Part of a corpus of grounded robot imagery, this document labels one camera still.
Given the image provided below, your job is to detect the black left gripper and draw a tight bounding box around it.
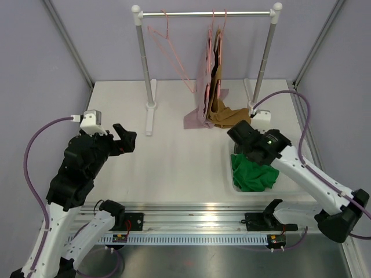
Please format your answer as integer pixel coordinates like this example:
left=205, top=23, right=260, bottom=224
left=86, top=123, right=137, bottom=178

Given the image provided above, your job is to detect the green tank top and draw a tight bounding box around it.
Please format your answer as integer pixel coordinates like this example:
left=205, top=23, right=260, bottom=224
left=230, top=153, right=280, bottom=192

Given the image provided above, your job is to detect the pink tank top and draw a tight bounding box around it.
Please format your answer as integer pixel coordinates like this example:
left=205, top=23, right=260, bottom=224
left=183, top=36, right=231, bottom=129

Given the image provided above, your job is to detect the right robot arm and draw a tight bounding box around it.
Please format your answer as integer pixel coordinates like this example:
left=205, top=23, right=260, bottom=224
left=227, top=120, right=370, bottom=243

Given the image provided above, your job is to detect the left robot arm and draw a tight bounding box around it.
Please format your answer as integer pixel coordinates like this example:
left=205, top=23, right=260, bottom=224
left=11, top=123, right=137, bottom=277

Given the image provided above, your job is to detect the brown tank top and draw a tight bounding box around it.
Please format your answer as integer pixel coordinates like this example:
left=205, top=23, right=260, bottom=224
left=206, top=27, right=252, bottom=129

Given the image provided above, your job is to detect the pink hanger with brown top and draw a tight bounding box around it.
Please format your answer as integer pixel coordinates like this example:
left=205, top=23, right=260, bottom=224
left=214, top=9, right=227, bottom=98

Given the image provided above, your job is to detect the white plastic basket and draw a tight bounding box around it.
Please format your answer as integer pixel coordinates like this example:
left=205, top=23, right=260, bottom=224
left=225, top=140, right=305, bottom=196

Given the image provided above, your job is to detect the white clothes rack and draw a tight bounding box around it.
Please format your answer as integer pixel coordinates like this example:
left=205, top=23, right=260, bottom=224
left=131, top=2, right=283, bottom=136

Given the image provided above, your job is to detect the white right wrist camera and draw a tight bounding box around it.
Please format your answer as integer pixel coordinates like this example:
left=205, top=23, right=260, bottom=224
left=250, top=109, right=271, bottom=130

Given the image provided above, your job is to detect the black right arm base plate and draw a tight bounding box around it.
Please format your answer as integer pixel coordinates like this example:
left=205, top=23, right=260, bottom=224
left=245, top=213, right=282, bottom=232

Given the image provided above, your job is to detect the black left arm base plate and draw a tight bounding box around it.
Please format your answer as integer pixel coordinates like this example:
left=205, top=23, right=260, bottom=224
left=111, top=213, right=144, bottom=232

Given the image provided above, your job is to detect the aluminium mounting rail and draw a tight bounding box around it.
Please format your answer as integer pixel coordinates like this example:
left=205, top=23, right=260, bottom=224
left=39, top=202, right=322, bottom=232

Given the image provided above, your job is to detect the white slotted cable duct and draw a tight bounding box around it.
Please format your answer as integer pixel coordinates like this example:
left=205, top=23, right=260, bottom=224
left=97, top=234, right=268, bottom=246

